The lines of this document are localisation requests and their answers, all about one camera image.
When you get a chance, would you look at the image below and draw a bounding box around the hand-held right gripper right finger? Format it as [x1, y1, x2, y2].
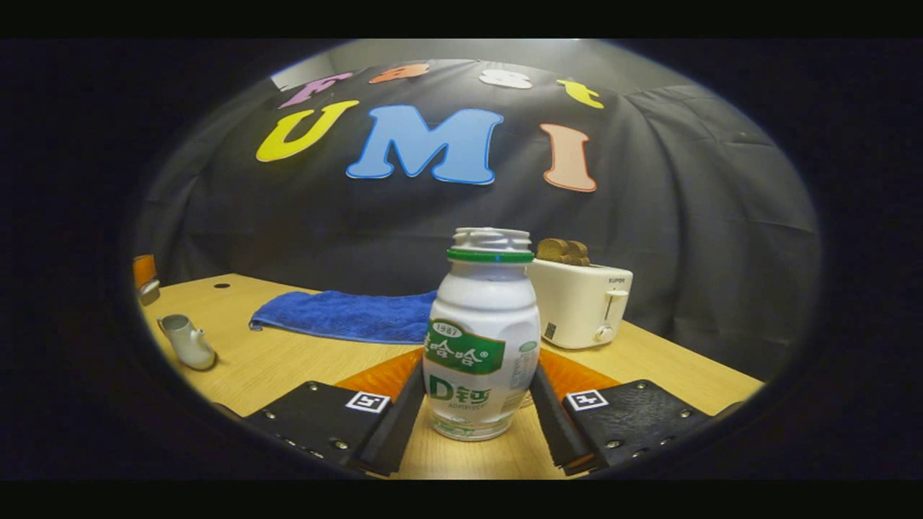
[529, 348, 715, 478]

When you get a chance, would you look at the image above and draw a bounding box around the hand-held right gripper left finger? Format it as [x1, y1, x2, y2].
[244, 348, 428, 478]

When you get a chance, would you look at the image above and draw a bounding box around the white ceramic teacup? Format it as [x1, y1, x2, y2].
[157, 314, 217, 372]

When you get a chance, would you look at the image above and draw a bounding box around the white plastic water bottle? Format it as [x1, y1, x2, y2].
[422, 227, 542, 442]

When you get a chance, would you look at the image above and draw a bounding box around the white toaster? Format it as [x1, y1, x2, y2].
[526, 258, 634, 350]

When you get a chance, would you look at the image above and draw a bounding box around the blue towel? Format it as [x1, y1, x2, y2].
[249, 290, 438, 345]

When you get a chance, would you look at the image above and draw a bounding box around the black backdrop cloth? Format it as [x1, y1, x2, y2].
[137, 59, 823, 383]

